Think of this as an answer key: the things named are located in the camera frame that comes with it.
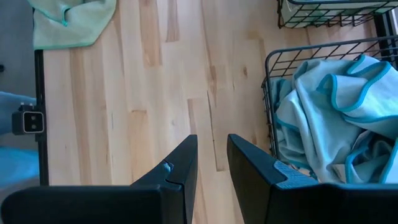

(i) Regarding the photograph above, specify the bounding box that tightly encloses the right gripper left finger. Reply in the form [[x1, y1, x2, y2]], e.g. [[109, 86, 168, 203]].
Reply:
[[0, 133, 199, 224]]

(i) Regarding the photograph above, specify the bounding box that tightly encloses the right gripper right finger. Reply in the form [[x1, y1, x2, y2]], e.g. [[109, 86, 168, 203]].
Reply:
[[226, 133, 398, 224]]

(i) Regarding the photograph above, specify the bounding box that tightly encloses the light blue microfiber towel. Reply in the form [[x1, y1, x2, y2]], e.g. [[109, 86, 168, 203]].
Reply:
[[343, 132, 398, 184], [269, 54, 398, 184]]

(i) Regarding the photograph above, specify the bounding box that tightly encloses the pale green microfiber towel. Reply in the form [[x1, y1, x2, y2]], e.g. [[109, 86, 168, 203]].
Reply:
[[27, 0, 118, 51]]

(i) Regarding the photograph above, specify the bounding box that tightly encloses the small black camera module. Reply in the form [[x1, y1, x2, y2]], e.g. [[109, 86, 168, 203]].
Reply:
[[11, 104, 45, 136]]

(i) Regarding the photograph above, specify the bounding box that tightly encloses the black wire basket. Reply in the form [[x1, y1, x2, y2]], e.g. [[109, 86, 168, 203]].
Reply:
[[275, 0, 398, 29], [260, 35, 398, 184]]

